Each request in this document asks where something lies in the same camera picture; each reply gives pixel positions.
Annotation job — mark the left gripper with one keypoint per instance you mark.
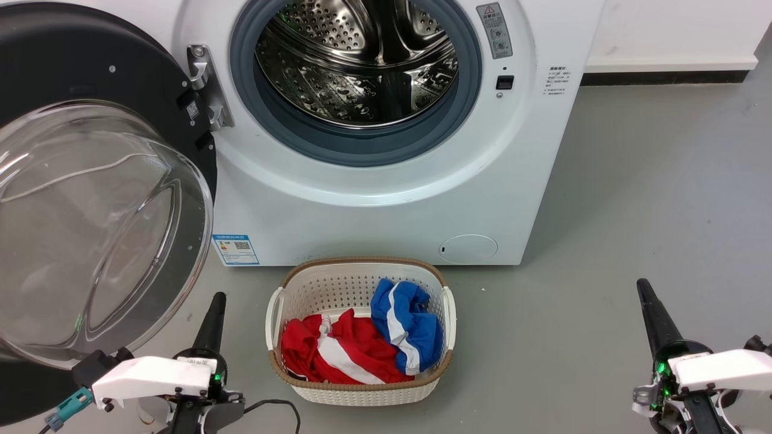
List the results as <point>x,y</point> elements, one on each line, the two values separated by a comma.
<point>223,374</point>

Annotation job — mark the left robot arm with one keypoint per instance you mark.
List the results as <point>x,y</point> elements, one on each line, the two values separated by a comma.
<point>217,419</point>

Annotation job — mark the white perforated laundry basket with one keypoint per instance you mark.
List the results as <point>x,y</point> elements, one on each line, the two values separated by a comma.
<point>347,283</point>

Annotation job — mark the blue energy label sticker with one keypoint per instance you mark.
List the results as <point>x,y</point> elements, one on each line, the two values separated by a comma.
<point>236,249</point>

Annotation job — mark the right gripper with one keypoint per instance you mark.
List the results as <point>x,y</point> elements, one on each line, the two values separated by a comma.
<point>666,404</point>

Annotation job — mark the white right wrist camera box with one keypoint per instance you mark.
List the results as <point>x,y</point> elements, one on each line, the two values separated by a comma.
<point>724,367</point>

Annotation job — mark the blue white-striped garment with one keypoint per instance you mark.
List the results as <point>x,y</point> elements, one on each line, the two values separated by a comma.
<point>422,334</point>

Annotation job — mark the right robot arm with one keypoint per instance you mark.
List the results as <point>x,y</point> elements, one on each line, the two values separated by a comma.
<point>699,416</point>

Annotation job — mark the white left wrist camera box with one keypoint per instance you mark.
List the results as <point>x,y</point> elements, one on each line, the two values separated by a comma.
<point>157,377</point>

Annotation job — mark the round white filter cover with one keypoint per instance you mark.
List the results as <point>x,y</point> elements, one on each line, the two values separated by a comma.
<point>468,249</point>

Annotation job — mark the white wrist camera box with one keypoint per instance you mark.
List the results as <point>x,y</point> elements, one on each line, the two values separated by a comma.
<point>157,377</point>
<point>724,367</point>

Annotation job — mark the grey warning sticker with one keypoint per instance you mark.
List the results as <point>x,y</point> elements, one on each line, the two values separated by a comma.
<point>494,30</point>

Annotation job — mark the small black-text info sticker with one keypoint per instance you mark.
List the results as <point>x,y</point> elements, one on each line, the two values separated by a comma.
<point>556,81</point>

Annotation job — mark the silver metal door hinge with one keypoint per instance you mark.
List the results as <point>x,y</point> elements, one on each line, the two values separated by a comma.
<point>199,60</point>

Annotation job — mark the black round glass washer door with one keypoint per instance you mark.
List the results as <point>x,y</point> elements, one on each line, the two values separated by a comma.
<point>60,66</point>

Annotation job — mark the white front-load washing machine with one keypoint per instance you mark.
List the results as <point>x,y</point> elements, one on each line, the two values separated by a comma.
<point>362,217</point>

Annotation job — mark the red white-striped garment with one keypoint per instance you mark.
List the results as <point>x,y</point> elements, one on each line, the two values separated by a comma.
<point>356,349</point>

